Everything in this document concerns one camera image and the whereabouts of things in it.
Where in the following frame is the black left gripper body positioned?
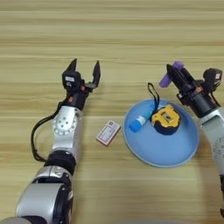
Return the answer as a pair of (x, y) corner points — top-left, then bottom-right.
(59, 84), (90, 111)

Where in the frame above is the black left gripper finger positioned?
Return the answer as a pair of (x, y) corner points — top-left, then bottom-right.
(85, 60), (102, 90)
(66, 58), (79, 73)

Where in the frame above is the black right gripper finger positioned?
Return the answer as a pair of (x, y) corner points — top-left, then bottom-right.
(165, 64), (189, 95)
(181, 67), (200, 88)

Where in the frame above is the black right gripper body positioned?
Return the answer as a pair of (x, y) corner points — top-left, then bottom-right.
(177, 86), (218, 119)

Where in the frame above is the yellow black tape measure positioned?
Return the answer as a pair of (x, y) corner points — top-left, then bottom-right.
(147, 82), (182, 136)

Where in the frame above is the red white card box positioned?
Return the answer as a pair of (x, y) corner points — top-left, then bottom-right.
(95, 120), (122, 148)

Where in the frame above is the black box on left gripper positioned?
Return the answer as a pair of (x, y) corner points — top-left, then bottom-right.
(61, 69), (82, 95)

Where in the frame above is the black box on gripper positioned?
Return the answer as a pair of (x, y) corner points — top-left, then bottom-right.
(61, 69), (82, 95)
(203, 67), (223, 95)

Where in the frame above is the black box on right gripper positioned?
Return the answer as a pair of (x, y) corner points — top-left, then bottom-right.
(203, 67), (223, 95)

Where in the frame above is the blue glue stick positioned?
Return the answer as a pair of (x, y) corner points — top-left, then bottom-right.
(128, 105), (156, 134)

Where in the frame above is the blue round plate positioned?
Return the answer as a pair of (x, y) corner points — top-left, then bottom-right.
(122, 99), (200, 169)

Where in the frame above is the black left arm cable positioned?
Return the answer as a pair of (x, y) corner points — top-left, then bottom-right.
(31, 100), (64, 163)

